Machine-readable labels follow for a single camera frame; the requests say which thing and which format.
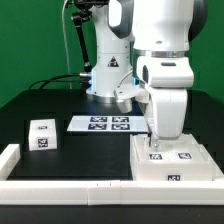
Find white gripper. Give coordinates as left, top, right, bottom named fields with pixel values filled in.
left=144, top=87, right=188, bottom=148

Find white cabinet door panel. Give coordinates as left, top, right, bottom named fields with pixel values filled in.
left=133, top=134, right=171, bottom=162
left=169, top=133, right=216, bottom=164

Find white cabinet body box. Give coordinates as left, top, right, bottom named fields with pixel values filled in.
left=130, top=135, right=224, bottom=181

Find small white cabinet top block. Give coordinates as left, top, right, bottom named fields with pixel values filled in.
left=28, top=119, right=57, bottom=151

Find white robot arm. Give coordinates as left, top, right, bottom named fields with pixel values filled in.
left=75, top=0, right=207, bottom=147

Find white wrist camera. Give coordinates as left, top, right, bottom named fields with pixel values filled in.
left=114, top=84, right=148, bottom=113

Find white marker base plate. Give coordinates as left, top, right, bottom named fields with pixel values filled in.
left=67, top=116, right=148, bottom=133

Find white U-shaped fence frame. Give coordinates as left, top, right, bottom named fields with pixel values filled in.
left=0, top=144, right=224, bottom=205

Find black cable bundle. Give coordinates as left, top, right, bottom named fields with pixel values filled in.
left=27, top=73, right=92, bottom=91

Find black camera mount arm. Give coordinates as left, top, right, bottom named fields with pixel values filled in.
left=71, top=0, right=109, bottom=72

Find white hanging cable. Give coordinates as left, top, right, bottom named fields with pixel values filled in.
left=61, top=0, right=74, bottom=90

